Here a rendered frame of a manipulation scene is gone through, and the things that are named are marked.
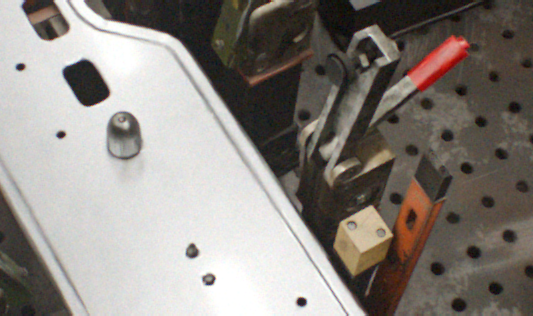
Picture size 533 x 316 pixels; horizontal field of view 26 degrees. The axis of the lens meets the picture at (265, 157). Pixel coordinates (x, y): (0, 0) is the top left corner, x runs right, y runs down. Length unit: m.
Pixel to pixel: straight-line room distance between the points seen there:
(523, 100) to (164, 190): 0.60
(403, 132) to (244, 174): 0.42
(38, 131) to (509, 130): 0.64
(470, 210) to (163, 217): 0.49
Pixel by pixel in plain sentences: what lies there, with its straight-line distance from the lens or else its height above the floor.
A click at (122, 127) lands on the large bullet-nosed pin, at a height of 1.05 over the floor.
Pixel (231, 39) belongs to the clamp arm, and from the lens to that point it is 1.13.
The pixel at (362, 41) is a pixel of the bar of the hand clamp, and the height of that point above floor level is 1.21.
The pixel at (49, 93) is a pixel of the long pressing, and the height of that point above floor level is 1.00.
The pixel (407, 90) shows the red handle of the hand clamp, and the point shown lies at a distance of 1.01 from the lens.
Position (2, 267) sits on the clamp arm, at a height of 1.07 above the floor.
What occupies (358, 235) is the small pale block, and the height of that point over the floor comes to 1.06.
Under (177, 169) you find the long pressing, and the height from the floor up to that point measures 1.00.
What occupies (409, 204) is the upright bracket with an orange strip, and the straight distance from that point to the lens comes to 0.96.
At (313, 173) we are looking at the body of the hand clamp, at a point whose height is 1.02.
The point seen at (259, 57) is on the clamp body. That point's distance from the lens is 1.15.
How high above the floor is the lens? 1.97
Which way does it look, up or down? 62 degrees down
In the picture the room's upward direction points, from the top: 7 degrees clockwise
